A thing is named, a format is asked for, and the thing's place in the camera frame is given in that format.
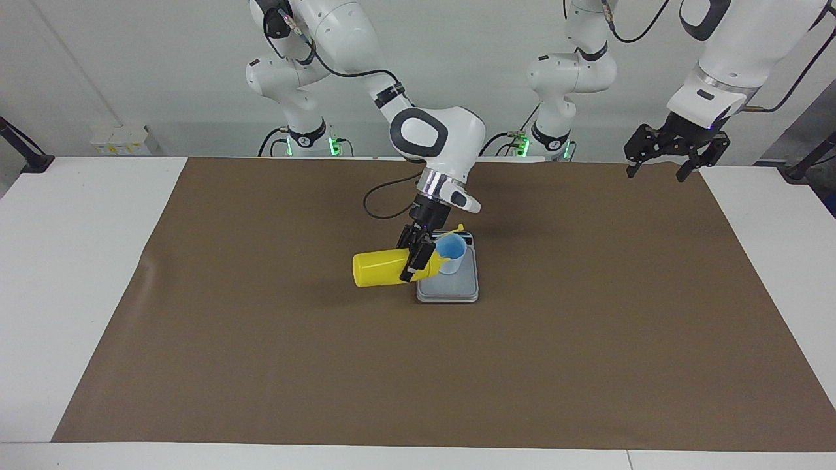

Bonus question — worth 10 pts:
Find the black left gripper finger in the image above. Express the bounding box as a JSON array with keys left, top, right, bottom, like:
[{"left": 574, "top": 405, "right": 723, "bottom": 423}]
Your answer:
[
  {"left": 624, "top": 124, "right": 668, "bottom": 178},
  {"left": 677, "top": 133, "right": 731, "bottom": 183}
]

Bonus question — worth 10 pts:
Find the black clamp stand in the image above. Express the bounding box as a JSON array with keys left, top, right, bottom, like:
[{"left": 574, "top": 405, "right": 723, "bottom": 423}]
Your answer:
[
  {"left": 0, "top": 116, "right": 56, "bottom": 174},
  {"left": 780, "top": 131, "right": 836, "bottom": 183}
]

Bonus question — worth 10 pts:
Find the white wall socket box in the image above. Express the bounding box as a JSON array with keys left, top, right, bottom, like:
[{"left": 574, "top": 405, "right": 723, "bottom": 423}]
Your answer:
[{"left": 90, "top": 125, "right": 152, "bottom": 156}]

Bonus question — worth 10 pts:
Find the light blue plastic cup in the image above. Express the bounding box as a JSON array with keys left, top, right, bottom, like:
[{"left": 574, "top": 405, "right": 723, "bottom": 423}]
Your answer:
[{"left": 434, "top": 235, "right": 468, "bottom": 275}]

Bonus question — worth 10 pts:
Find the black left base cable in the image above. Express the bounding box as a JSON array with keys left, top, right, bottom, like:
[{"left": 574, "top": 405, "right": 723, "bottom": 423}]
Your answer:
[{"left": 479, "top": 104, "right": 531, "bottom": 157}]

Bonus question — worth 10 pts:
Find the black right base cable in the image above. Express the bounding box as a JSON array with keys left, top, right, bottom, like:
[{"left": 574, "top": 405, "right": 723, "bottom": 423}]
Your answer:
[{"left": 258, "top": 127, "right": 291, "bottom": 157}]

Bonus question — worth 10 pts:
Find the yellow squeeze bottle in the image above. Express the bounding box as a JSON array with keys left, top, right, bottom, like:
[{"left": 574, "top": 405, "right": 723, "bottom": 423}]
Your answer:
[{"left": 352, "top": 223, "right": 468, "bottom": 289}]

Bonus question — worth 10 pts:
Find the black base cable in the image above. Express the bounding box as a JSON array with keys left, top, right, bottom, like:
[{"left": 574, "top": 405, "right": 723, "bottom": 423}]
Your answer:
[
  {"left": 479, "top": 104, "right": 531, "bottom": 157},
  {"left": 258, "top": 127, "right": 291, "bottom": 157}
]

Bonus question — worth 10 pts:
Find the silver digital kitchen scale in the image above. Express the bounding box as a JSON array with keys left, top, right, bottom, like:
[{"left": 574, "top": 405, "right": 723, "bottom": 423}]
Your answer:
[{"left": 416, "top": 230, "right": 480, "bottom": 304}]

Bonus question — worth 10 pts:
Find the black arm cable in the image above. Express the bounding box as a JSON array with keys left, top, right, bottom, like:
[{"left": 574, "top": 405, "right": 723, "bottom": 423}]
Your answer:
[
  {"left": 265, "top": 0, "right": 425, "bottom": 221},
  {"left": 601, "top": 0, "right": 836, "bottom": 113}
]

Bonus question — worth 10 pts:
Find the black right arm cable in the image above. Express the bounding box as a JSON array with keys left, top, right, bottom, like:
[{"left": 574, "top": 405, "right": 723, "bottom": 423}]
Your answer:
[{"left": 265, "top": 0, "right": 425, "bottom": 221}]

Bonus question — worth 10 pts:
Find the brown paper table mat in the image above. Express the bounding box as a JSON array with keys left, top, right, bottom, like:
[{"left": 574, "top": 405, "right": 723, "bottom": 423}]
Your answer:
[{"left": 51, "top": 157, "right": 836, "bottom": 452}]

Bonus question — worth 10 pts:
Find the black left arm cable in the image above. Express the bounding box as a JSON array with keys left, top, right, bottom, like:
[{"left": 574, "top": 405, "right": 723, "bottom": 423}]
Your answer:
[{"left": 601, "top": 0, "right": 836, "bottom": 113}]

